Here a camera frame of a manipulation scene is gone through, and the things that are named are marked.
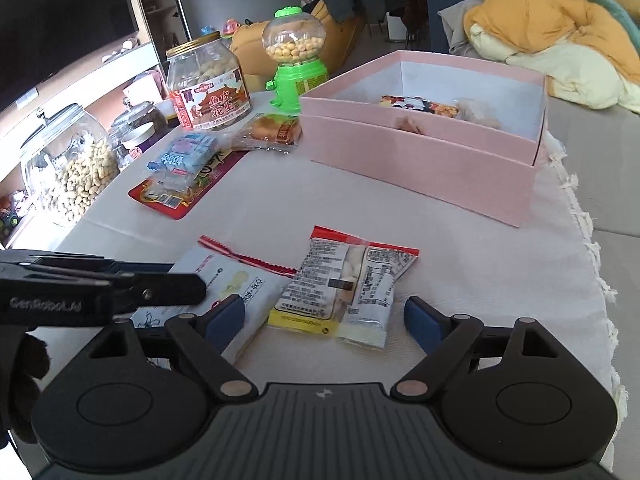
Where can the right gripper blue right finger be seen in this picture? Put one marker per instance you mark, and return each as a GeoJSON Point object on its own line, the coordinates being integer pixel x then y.
{"type": "Point", "coordinates": [447, 342]}

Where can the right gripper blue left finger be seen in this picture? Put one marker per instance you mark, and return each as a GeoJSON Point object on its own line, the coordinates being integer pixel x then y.
{"type": "Point", "coordinates": [200, 340]}

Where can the white red-edged snack packet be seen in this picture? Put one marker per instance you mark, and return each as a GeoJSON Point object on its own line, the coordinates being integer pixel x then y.
{"type": "Point", "coordinates": [226, 273]}

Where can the white rice cracker packet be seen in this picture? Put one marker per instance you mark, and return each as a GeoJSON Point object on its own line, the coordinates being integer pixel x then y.
{"type": "Point", "coordinates": [344, 288]}

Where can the blue candy bag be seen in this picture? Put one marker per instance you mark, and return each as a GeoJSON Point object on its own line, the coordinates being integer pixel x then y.
{"type": "Point", "coordinates": [181, 162]}

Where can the orange pastry cake packet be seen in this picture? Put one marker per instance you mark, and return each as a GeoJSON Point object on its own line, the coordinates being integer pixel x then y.
{"type": "Point", "coordinates": [269, 132]}

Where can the panda yellow snack bag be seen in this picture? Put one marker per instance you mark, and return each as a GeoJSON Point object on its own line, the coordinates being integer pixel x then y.
{"type": "Point", "coordinates": [418, 104]}

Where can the white fringed tablecloth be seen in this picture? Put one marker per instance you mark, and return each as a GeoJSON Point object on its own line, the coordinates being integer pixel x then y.
{"type": "Point", "coordinates": [569, 273]}

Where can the large glass peanut jar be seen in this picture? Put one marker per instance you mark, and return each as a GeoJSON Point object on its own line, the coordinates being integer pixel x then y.
{"type": "Point", "coordinates": [67, 162]}

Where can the small glass jar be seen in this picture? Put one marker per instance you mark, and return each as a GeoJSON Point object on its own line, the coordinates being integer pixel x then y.
{"type": "Point", "coordinates": [135, 131]}

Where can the pink cardboard box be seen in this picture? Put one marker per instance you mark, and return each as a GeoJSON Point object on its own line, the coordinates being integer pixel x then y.
{"type": "Point", "coordinates": [484, 160]}

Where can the grey sofa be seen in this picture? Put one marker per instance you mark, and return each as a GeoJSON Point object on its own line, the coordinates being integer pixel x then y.
{"type": "Point", "coordinates": [603, 150]}

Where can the peanut jar gold lid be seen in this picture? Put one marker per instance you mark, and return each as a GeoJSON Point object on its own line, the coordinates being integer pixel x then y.
{"type": "Point", "coordinates": [206, 85]}

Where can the black television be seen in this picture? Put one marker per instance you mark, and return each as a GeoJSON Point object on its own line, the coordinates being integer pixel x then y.
{"type": "Point", "coordinates": [41, 37]}

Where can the green candy dispenser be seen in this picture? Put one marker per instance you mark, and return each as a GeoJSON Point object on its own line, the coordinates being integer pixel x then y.
{"type": "Point", "coordinates": [294, 39]}

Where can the orange plush toy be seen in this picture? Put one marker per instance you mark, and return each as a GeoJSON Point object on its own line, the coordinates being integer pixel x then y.
{"type": "Point", "coordinates": [257, 68]}

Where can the orange and cream duvet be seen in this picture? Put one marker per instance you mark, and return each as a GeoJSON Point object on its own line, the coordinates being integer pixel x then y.
{"type": "Point", "coordinates": [588, 50]}

